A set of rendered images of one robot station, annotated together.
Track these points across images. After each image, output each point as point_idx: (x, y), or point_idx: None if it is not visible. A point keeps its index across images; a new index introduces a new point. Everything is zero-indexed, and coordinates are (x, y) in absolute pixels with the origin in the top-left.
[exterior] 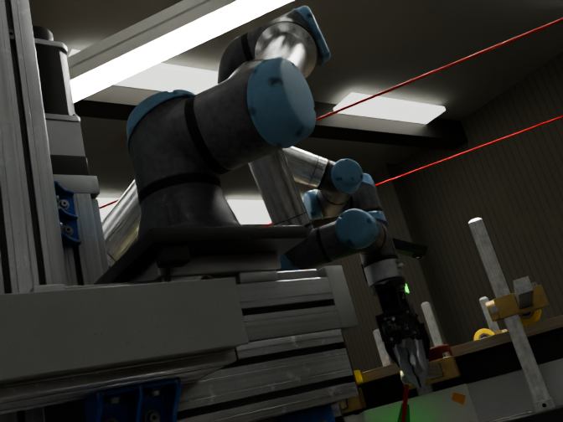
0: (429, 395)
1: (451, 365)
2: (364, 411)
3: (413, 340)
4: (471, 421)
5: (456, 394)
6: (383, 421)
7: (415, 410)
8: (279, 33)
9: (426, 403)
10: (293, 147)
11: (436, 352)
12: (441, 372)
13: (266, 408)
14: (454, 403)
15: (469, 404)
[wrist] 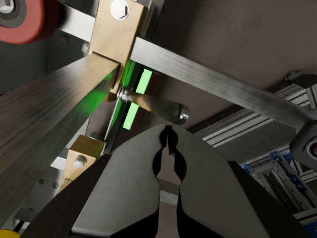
0: (132, 61)
1: (144, 14)
2: (105, 139)
3: (105, 81)
4: (152, 14)
5: (146, 22)
6: (115, 115)
7: (127, 80)
8: None
9: (131, 65)
10: None
11: (51, 11)
12: (151, 40)
13: None
14: (145, 28)
15: (152, 8)
